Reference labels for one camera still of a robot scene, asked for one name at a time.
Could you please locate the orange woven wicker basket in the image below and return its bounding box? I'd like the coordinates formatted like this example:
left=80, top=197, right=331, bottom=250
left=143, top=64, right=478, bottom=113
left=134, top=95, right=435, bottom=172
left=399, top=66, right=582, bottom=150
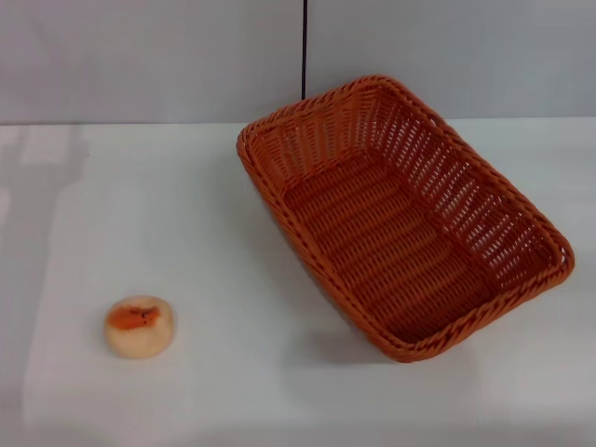
left=236, top=74, right=576, bottom=364

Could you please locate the round bread bun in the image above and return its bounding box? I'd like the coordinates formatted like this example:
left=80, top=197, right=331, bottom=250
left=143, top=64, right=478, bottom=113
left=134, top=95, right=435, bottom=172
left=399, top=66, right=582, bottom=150
left=102, top=294, right=177, bottom=359

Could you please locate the dark vertical wall strip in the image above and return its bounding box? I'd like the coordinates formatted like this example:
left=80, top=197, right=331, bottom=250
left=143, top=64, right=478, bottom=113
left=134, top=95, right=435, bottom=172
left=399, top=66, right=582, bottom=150
left=300, top=0, right=311, bottom=101

